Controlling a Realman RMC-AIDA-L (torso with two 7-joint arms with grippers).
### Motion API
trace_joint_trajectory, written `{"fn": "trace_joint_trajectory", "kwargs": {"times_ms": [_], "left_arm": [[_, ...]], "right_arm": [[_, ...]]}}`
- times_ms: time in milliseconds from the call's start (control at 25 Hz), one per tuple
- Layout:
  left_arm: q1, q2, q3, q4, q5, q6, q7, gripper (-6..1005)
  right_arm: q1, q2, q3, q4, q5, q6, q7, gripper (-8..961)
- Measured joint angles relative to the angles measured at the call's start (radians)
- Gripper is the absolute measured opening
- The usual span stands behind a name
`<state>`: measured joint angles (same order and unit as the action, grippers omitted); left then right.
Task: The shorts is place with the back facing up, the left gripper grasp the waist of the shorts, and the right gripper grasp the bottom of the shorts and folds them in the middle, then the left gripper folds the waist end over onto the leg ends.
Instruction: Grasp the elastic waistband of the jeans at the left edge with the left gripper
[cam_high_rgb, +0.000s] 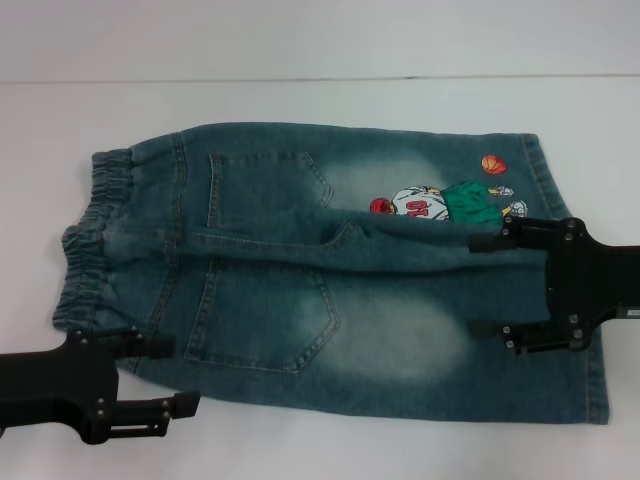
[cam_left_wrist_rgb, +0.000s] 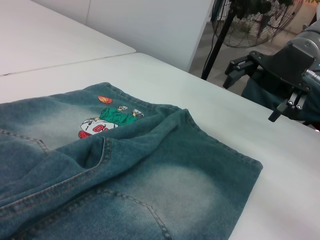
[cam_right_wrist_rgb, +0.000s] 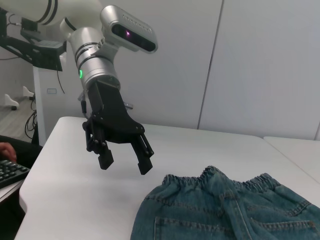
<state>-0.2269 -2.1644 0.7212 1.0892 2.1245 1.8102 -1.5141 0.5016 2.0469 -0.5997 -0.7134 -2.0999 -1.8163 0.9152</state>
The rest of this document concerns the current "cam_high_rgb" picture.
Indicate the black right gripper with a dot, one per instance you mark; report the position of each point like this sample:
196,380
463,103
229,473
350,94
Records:
590,285

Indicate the blue denim shorts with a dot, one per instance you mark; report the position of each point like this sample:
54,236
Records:
380,310

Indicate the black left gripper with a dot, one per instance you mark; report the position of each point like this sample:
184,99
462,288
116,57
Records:
55,385

